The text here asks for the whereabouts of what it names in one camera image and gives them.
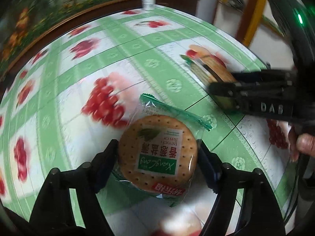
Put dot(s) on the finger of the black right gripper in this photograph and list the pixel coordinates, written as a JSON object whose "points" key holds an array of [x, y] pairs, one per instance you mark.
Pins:
{"points": [[250, 90], [265, 76]]}

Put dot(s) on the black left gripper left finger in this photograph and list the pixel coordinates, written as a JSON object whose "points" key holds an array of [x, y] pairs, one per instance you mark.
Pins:
{"points": [[52, 211]]}

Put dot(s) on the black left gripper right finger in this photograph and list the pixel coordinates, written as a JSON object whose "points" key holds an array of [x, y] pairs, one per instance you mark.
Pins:
{"points": [[259, 214]]}

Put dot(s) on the round green-label cracker pack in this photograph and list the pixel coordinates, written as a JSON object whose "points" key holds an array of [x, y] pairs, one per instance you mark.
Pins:
{"points": [[158, 150]]}

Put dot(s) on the right hand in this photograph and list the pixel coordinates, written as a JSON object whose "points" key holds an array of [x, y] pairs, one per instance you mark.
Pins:
{"points": [[300, 144]]}

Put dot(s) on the green-ended cracker pack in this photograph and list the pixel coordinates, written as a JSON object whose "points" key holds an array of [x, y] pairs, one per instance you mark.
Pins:
{"points": [[210, 68]]}

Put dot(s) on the green fruit-print tablecloth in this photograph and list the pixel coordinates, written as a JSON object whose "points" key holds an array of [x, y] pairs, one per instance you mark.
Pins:
{"points": [[75, 95]]}

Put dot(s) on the wooden cabinet counter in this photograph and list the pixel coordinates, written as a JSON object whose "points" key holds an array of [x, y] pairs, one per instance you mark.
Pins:
{"points": [[80, 18]]}

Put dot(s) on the floral landscape wall panel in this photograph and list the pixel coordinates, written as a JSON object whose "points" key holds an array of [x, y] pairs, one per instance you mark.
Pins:
{"points": [[22, 21]]}

